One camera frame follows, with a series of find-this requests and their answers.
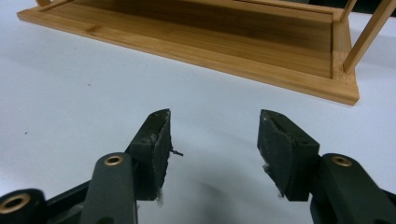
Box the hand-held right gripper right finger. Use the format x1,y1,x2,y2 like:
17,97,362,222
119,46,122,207
257,108,321,203

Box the three-tier wooden shelf rack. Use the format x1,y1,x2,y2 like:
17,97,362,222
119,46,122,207
17,0,396,106

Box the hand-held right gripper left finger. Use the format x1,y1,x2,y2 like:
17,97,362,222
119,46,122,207
125,107,173,202

